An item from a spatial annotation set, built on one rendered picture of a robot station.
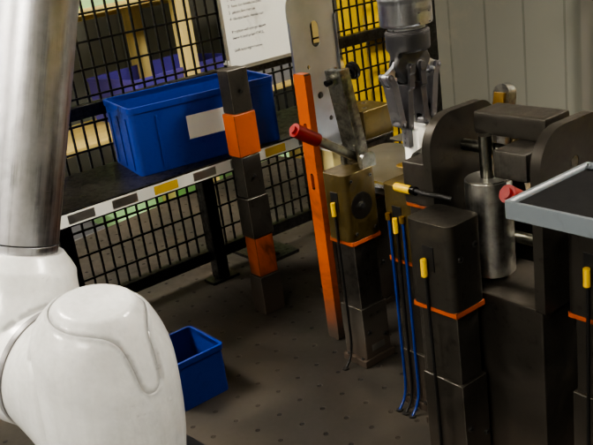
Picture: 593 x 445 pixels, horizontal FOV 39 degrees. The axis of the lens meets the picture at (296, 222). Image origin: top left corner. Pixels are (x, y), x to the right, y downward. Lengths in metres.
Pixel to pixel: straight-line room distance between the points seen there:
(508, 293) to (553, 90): 3.02
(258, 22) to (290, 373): 0.81
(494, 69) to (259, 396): 2.98
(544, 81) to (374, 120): 2.42
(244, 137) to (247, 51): 0.35
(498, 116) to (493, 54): 3.12
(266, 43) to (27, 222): 0.99
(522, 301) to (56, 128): 0.61
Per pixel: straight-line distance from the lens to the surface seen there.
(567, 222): 0.79
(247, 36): 1.89
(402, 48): 1.41
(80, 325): 0.91
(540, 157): 0.97
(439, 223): 1.02
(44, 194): 1.06
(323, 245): 1.50
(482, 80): 4.24
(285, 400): 1.42
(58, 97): 1.06
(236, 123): 1.57
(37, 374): 0.95
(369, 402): 1.39
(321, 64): 1.66
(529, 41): 4.08
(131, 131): 1.58
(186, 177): 1.57
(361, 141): 1.36
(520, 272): 1.15
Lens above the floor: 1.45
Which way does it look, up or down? 20 degrees down
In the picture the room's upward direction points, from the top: 8 degrees counter-clockwise
